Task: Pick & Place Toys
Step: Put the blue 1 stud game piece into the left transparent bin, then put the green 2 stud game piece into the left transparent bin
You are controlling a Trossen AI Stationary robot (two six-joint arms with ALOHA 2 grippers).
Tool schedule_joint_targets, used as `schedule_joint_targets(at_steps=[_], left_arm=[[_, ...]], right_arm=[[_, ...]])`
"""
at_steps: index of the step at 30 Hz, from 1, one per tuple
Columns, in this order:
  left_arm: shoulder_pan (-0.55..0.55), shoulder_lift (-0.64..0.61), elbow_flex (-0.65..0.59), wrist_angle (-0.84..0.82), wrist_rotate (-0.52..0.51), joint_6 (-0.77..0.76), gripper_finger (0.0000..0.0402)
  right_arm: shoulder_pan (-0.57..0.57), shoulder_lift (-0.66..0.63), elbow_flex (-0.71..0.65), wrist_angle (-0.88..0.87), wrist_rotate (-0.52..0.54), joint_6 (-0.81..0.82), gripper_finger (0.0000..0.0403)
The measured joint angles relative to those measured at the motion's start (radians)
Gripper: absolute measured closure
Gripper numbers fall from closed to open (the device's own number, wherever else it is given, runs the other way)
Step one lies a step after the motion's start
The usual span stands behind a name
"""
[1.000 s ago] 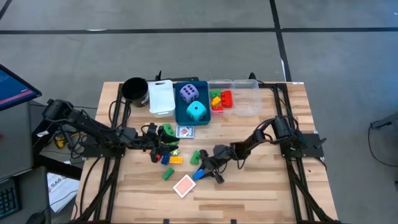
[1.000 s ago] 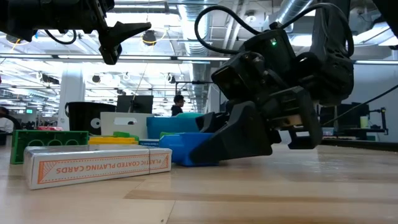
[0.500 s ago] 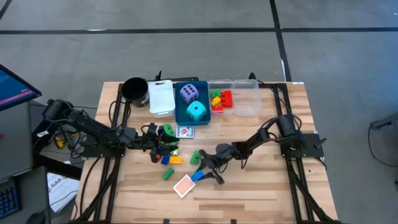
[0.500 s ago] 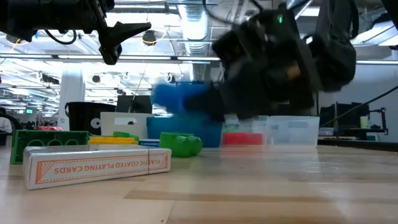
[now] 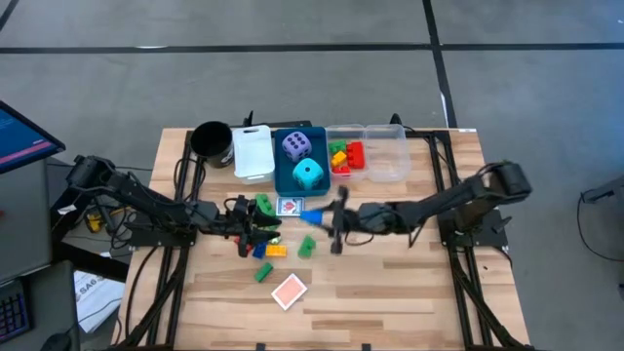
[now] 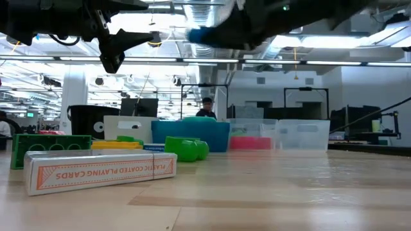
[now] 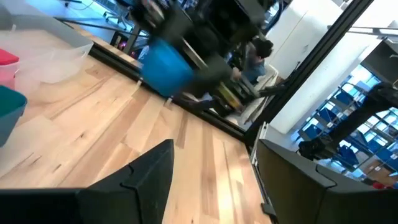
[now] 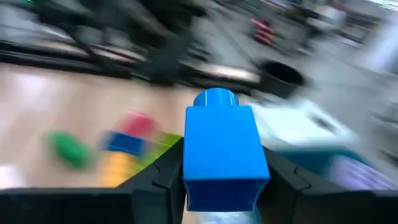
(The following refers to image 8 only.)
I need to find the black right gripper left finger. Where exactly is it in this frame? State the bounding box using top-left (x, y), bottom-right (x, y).
top-left (0, 138), bottom-right (187, 224)

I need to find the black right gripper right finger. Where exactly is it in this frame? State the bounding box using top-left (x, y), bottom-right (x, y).
top-left (256, 146), bottom-right (398, 224)

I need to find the yellow studded toy brick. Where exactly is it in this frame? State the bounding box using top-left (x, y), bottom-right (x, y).
top-left (100, 151), bottom-right (140, 188)

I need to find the small red toy brick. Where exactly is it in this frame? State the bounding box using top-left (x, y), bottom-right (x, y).
top-left (119, 110), bottom-right (159, 138)

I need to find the small blue single-stud brick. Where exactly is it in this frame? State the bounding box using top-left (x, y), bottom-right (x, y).
top-left (182, 87), bottom-right (271, 213)

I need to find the purple foam die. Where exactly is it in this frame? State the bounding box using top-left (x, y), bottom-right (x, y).
top-left (325, 154), bottom-right (398, 191)

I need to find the dark blue plastic bin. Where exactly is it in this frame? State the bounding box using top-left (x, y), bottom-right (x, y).
top-left (272, 146), bottom-right (376, 188)

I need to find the short green toy brick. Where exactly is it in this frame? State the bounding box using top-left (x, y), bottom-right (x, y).
top-left (45, 129), bottom-right (95, 171)

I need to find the blue toy brick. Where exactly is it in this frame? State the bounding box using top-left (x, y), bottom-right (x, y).
top-left (98, 129), bottom-right (147, 157)

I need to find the white plastic bin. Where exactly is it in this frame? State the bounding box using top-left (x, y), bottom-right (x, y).
top-left (248, 98), bottom-right (359, 151)

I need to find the lime green toy brick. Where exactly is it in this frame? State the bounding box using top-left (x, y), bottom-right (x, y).
top-left (139, 131), bottom-right (185, 170)

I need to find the black cup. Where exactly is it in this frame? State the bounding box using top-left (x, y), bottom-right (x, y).
top-left (258, 60), bottom-right (308, 100)

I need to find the black table frame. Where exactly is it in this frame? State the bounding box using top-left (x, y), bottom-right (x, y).
top-left (0, 39), bottom-right (262, 91)

